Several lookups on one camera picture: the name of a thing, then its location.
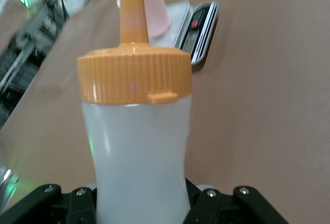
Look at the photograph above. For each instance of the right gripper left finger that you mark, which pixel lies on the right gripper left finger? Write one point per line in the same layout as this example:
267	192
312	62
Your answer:
51	208

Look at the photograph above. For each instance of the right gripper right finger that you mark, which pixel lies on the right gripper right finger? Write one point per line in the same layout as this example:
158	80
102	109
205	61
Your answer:
232	208

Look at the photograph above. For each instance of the clear sauce bottle orange cap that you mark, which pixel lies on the clear sauce bottle orange cap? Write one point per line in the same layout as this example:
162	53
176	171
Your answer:
136	144

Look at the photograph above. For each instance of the pink plastic cup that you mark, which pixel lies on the pink plastic cup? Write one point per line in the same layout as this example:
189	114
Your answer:
157	10

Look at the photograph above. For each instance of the silver kitchen scale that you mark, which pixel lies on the silver kitchen scale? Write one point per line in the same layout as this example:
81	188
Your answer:
198	33

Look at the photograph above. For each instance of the aluminium frame rail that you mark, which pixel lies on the aluminium frame rail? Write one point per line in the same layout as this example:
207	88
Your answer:
31	36

